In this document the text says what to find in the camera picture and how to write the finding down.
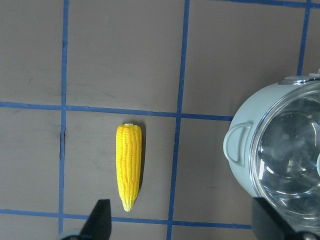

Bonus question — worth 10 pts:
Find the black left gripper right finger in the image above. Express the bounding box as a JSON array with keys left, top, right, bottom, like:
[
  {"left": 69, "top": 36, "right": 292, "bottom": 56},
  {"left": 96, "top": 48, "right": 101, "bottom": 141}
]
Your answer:
[{"left": 251, "top": 197, "right": 308, "bottom": 240}]

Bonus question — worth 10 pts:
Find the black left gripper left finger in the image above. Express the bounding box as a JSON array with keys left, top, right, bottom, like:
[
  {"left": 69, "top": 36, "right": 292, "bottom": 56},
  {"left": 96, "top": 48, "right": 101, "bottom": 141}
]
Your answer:
[{"left": 78, "top": 199, "right": 112, "bottom": 240}]

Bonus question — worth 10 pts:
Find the glass pot lid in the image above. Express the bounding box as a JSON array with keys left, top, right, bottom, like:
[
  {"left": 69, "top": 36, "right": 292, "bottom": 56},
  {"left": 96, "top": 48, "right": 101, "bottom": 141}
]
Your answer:
[{"left": 251, "top": 82, "right": 320, "bottom": 232}]

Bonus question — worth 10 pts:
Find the yellow corn cob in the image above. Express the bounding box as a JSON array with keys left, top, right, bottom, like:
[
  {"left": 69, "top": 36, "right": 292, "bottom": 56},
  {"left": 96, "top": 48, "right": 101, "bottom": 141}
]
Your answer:
[{"left": 115, "top": 123, "right": 142, "bottom": 212}]

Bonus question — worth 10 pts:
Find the pale green electric pot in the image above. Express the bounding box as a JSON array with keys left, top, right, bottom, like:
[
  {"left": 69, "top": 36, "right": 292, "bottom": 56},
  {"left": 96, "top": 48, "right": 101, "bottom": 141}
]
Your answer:
[{"left": 223, "top": 73, "right": 320, "bottom": 197}]

